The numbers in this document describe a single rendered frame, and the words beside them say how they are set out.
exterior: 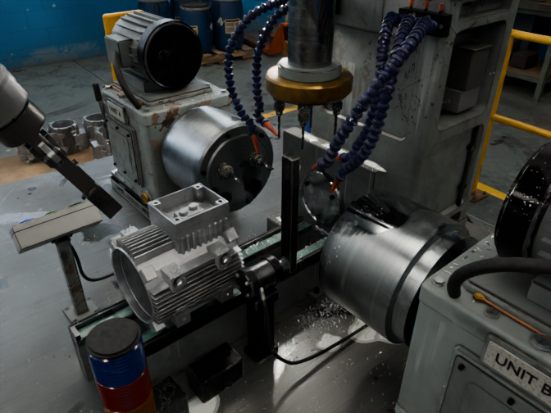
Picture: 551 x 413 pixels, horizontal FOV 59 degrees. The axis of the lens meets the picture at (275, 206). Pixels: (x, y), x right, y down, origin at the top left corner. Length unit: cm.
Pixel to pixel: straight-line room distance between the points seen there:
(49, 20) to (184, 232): 581
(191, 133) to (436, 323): 77
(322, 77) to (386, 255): 37
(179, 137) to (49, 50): 543
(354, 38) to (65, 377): 97
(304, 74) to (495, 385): 62
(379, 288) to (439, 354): 14
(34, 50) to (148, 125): 531
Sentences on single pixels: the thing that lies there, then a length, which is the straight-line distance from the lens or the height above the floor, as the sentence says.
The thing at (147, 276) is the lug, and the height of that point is 108.
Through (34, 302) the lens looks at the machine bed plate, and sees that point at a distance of 134.
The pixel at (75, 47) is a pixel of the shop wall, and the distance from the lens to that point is 673.
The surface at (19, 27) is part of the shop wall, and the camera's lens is 654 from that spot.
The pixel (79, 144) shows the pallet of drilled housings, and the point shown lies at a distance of 370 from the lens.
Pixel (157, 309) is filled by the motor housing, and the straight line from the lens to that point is 91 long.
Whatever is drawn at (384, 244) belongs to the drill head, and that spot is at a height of 114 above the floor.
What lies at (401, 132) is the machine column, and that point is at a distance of 115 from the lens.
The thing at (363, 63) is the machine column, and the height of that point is 132.
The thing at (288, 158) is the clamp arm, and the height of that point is 125.
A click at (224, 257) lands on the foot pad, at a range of 93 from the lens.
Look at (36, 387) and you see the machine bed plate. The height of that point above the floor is 80.
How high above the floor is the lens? 163
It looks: 32 degrees down
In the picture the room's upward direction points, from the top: straight up
